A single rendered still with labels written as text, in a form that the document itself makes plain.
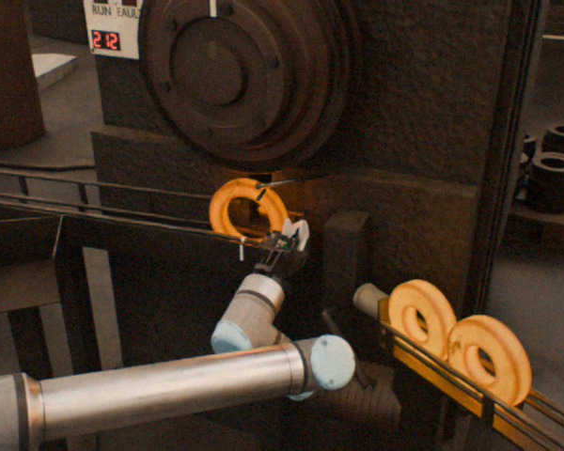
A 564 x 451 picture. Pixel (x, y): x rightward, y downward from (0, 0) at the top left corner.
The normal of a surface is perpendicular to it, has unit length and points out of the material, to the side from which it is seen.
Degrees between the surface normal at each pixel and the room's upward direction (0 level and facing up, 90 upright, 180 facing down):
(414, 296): 90
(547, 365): 0
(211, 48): 90
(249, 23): 90
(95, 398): 44
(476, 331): 90
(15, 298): 5
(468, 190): 0
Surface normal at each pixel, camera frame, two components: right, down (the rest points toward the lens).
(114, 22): -0.40, 0.44
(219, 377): 0.40, -0.41
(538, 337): 0.00, -0.88
